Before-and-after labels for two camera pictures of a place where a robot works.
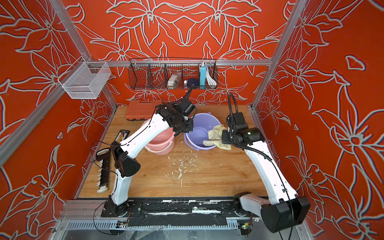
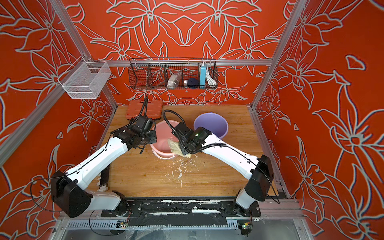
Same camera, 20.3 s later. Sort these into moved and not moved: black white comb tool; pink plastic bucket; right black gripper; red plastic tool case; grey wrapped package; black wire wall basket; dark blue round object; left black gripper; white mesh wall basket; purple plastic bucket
Moved: left black gripper; pink plastic bucket; purple plastic bucket; right black gripper
Not moved: grey wrapped package; red plastic tool case; black wire wall basket; black white comb tool; dark blue round object; white mesh wall basket
